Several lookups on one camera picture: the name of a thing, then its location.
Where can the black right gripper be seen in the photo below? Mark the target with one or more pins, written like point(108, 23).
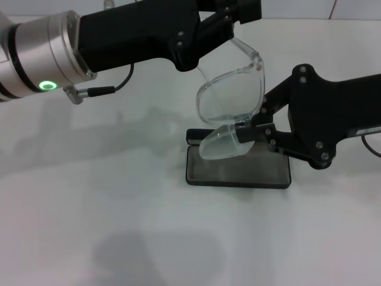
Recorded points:
point(333, 113)

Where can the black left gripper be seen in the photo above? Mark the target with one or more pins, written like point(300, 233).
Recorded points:
point(134, 35)

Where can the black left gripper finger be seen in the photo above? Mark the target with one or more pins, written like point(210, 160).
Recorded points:
point(247, 10)

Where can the clear white glasses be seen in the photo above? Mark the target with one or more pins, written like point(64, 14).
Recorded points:
point(220, 146)

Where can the black glasses case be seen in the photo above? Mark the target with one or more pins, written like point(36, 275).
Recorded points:
point(238, 171)

